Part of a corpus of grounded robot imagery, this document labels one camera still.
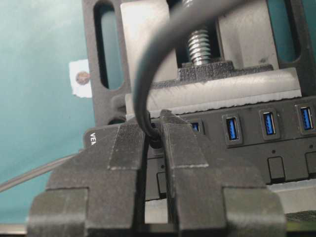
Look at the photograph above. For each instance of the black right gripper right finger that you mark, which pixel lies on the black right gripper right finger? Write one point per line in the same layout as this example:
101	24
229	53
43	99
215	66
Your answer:
214	196

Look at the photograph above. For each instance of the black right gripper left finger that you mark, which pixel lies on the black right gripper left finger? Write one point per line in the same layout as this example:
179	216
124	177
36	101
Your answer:
98	193

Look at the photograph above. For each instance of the black USB hub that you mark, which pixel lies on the black USB hub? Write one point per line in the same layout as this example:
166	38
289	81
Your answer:
279	137

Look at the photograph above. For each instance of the teal table mat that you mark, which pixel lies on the teal table mat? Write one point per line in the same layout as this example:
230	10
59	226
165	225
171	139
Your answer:
41	119

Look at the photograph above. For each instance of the white paper marker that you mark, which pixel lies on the white paper marker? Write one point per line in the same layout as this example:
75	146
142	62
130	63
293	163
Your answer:
80	78

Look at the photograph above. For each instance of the black printed vise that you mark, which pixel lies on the black printed vise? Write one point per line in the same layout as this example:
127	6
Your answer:
243	47

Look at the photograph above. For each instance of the steel vise screw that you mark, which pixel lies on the steel vise screw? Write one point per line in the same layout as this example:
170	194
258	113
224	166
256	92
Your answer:
199	47

